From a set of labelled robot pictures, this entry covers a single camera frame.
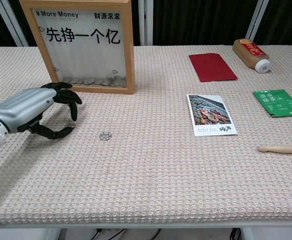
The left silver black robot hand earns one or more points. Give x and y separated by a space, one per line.
23 105

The silver coin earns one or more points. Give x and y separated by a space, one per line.
105 135

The pile of silver coins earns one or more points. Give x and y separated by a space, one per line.
91 81

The wooden coin box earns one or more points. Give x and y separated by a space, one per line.
86 60

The beige woven tablecloth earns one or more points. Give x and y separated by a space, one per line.
146 175

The white bordered photo postcard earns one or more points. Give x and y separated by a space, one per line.
211 115

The red paper envelope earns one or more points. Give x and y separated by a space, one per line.
211 67

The brown bottle with red label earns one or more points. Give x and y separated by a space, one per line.
248 53

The green tea sachet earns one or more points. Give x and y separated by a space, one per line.
278 102

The wooden drumstick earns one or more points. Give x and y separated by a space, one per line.
281 149

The white divider frame post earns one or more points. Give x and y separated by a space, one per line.
12 25
146 22
257 22

